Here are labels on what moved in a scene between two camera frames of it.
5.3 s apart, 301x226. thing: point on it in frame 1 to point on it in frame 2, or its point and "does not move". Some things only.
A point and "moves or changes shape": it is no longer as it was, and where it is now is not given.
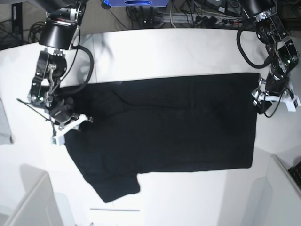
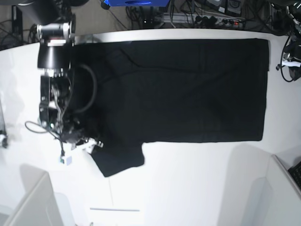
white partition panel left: x=39 y=207 does not move
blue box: x=138 y=3 does not move
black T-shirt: x=141 y=126 moves or changes shape
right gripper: x=274 y=88 to x=294 y=65
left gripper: x=61 y=113 to x=75 y=135
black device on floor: x=17 y=19 does not move
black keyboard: x=295 y=172 does not move
